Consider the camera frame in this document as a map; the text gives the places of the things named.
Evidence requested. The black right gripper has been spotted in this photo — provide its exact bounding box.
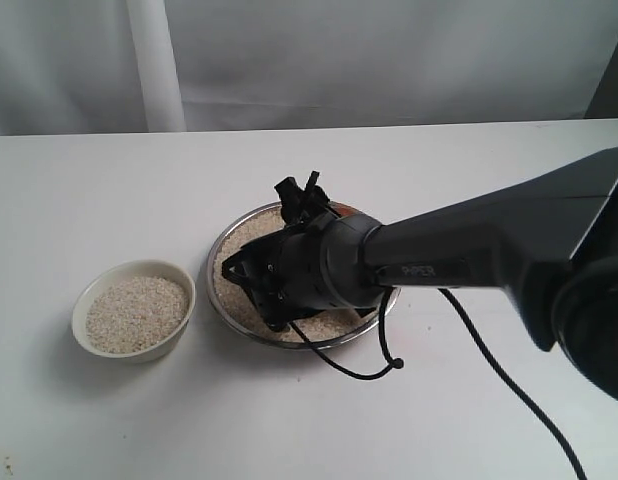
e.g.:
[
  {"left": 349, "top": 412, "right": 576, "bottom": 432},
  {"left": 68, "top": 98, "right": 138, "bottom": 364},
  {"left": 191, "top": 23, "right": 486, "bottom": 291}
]
[{"left": 222, "top": 222, "right": 349, "bottom": 331}]

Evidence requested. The brown wooden cup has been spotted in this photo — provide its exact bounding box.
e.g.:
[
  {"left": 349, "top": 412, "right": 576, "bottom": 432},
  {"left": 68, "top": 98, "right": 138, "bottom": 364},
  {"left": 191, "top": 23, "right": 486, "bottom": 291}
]
[{"left": 328, "top": 202, "right": 360, "bottom": 218}]

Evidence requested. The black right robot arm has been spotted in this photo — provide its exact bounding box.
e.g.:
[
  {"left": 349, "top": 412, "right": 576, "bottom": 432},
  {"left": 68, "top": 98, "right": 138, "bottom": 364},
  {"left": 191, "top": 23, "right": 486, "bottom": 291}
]
[{"left": 222, "top": 147, "right": 618, "bottom": 400}]

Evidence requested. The rice in steel tray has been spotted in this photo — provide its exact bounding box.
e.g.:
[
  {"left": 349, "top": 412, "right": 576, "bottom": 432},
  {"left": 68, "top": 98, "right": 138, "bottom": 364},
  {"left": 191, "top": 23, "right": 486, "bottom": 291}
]
[{"left": 211, "top": 209, "right": 375, "bottom": 344}]

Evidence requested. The white ceramic bowl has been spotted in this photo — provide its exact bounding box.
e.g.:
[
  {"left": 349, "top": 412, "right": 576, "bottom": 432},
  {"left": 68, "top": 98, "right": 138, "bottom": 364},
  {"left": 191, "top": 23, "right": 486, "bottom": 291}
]
[{"left": 71, "top": 260, "right": 196, "bottom": 363}]

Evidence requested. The rice in white bowl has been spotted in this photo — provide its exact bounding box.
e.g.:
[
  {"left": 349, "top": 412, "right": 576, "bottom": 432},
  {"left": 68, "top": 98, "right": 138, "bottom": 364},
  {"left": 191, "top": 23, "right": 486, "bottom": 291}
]
[{"left": 86, "top": 276, "right": 189, "bottom": 354}]

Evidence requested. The round steel tray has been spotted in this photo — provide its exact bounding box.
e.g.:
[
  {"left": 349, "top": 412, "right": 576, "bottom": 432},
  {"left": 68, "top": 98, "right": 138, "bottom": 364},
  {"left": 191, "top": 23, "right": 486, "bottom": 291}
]
[{"left": 205, "top": 202, "right": 405, "bottom": 351}]

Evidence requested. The white backdrop curtain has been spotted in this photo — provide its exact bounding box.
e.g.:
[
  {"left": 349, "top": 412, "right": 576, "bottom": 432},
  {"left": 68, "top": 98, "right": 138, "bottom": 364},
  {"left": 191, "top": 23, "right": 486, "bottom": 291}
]
[{"left": 0, "top": 1, "right": 618, "bottom": 135}]

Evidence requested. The black cable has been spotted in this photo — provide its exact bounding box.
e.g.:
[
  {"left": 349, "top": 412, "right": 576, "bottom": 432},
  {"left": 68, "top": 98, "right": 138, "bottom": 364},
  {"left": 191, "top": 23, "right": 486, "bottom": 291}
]
[{"left": 221, "top": 249, "right": 590, "bottom": 480}]

